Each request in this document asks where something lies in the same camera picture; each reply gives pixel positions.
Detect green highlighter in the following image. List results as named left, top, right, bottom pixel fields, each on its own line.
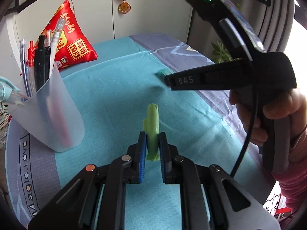
left=143, top=103, right=159, bottom=161

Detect translucent white plastic cup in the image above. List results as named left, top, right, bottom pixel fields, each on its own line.
left=8, top=67, right=85, bottom=152

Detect red gel pen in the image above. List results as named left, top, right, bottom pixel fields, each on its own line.
left=27, top=40, right=35, bottom=67

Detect clear pen white grip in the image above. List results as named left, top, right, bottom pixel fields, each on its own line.
left=20, top=39, right=31, bottom=97

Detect white gel pen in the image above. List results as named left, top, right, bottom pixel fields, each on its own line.
left=49, top=18, right=65, bottom=76

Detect red utility knife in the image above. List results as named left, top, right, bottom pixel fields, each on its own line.
left=47, top=92, right=71, bottom=149

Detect mint green gel pen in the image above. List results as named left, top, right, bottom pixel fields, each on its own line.
left=0, top=76, right=29, bottom=105

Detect orange and black pen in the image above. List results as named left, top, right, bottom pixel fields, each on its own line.
left=44, top=30, right=51, bottom=82

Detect pink sleeve forearm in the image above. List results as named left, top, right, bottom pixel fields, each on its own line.
left=272, top=126, right=307, bottom=212

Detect person's right hand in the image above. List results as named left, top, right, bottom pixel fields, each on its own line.
left=228, top=88, right=307, bottom=147

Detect green potted plant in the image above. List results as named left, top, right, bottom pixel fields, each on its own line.
left=211, top=40, right=238, bottom=63

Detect grey curtain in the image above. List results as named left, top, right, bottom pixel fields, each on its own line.
left=187, top=0, right=295, bottom=60

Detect teal eraser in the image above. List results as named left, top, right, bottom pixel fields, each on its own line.
left=157, top=69, right=173, bottom=80

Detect stack of books on floor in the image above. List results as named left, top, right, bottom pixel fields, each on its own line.
left=0, top=102, right=10, bottom=149

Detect white cabinet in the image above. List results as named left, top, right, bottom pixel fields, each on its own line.
left=1, top=0, right=192, bottom=83

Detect red triangular lucky pillow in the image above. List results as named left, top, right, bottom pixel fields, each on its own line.
left=42, top=0, right=98, bottom=71

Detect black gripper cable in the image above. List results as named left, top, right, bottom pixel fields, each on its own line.
left=230, top=86, right=259, bottom=178

